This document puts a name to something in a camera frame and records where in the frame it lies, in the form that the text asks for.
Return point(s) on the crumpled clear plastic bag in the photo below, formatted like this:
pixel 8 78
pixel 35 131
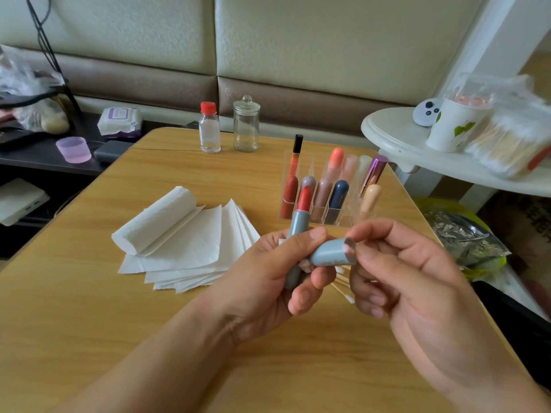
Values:
pixel 30 81

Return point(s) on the clear bottle red cap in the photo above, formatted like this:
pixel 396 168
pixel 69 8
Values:
pixel 209 131

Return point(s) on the wet wipes pack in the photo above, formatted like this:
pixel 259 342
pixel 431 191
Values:
pixel 119 122

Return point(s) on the person's left forearm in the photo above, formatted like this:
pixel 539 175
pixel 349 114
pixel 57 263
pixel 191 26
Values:
pixel 142 365

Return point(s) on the white panda figure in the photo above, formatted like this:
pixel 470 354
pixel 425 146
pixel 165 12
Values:
pixel 426 112

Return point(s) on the white tissue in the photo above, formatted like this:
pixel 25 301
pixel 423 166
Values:
pixel 153 219

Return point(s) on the glass jar with lid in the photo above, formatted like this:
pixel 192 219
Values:
pixel 246 126

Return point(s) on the red lipstick grey-blue tube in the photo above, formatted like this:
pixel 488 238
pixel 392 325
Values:
pixel 297 232

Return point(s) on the white round side table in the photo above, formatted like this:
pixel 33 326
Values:
pixel 396 137

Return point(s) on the person's right hand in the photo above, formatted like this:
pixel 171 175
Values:
pixel 422 305

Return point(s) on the white power bank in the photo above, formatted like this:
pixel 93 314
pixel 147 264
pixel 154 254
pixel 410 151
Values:
pixel 19 202

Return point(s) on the small purple plastic cup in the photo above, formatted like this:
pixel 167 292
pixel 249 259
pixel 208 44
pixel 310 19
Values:
pixel 73 150

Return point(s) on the red lipstick dusty pink tube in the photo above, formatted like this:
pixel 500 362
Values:
pixel 322 200

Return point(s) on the white mug green leaf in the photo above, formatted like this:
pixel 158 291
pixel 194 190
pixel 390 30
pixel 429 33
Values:
pixel 452 124

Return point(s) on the yellow-green bin with bag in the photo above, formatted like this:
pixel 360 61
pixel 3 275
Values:
pixel 465 236

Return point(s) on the grey-blue lipstick cap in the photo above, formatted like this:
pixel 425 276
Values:
pixel 331 252

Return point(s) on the clear acrylic lipstick organizer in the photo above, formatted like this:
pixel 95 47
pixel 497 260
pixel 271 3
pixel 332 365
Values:
pixel 340 193

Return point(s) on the black low shelf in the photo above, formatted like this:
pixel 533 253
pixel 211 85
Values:
pixel 47 172

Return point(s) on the red lipstick navy tube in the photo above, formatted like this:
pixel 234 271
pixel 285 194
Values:
pixel 337 202

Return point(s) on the person's left hand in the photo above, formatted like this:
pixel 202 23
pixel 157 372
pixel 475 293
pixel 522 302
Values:
pixel 258 292

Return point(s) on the red lipstick mauve tube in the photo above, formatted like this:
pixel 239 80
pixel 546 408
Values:
pixel 308 180

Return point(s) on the beige padded backrest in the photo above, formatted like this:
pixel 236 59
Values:
pixel 344 34

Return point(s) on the person's right forearm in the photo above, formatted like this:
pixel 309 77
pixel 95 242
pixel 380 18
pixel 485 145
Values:
pixel 521 395

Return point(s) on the stack of white tissues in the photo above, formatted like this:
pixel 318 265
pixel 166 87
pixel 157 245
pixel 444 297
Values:
pixel 185 241

